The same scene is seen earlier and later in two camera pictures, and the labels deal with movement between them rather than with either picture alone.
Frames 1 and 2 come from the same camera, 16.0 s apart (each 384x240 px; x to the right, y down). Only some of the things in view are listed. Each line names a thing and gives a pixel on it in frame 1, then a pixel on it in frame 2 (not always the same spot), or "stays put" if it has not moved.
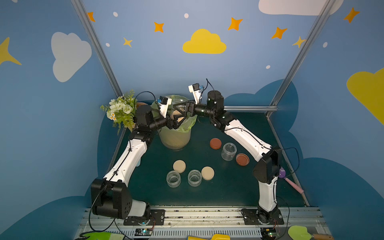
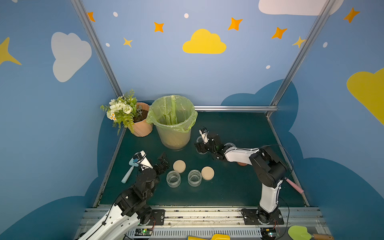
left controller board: [145, 232] stays put
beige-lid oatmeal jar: [173, 179] stays put
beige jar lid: [179, 165] stays put
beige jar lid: [207, 173] stays put
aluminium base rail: [180, 224] stays put
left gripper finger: [180, 122] -> [165, 158]
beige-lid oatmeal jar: [194, 178] stays put
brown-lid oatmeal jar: [176, 112] -> [200, 139]
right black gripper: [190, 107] -> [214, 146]
